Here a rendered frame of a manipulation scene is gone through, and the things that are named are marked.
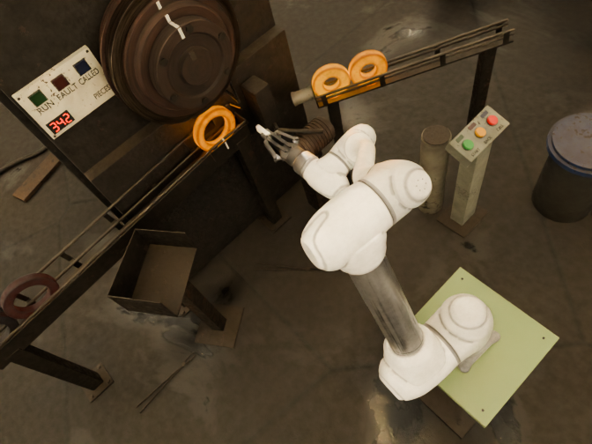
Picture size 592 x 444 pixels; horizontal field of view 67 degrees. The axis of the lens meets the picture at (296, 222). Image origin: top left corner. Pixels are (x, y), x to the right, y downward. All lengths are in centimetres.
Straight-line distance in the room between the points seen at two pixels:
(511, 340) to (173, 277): 119
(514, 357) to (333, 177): 84
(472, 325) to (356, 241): 56
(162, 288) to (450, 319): 99
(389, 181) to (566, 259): 144
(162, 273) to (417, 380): 95
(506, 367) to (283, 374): 92
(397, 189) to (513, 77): 207
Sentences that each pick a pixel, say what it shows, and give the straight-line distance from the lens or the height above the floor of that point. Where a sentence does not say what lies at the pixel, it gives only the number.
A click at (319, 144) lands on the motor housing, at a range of 200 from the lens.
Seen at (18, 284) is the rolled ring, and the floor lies 78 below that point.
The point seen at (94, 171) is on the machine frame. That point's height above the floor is 87.
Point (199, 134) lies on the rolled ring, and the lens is 178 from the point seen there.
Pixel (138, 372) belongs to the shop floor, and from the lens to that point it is 235.
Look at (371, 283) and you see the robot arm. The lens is 110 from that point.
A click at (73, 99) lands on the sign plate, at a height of 113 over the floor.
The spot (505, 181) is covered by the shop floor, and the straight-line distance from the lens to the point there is 249.
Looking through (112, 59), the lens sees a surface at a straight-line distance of 148.
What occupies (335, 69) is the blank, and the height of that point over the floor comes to 78.
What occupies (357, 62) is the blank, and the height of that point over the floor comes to 78.
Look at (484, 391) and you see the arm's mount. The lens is 166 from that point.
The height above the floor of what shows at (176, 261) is 60.
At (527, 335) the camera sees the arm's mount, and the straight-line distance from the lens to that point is 173.
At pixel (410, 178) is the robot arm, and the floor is 119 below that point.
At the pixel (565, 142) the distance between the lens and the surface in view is 212.
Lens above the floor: 198
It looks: 57 degrees down
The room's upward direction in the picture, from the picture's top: 21 degrees counter-clockwise
